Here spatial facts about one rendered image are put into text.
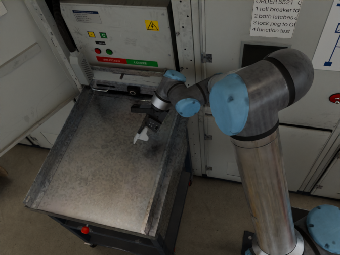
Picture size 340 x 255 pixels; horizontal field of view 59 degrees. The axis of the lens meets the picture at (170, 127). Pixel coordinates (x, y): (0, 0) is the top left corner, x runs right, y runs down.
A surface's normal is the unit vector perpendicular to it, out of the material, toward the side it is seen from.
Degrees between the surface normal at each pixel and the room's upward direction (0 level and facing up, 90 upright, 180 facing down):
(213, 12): 90
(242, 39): 90
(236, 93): 15
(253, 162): 72
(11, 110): 90
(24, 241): 0
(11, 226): 0
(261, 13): 90
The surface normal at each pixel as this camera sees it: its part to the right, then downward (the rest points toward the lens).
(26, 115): 0.73, 0.51
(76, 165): -0.11, -0.56
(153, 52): -0.24, 0.82
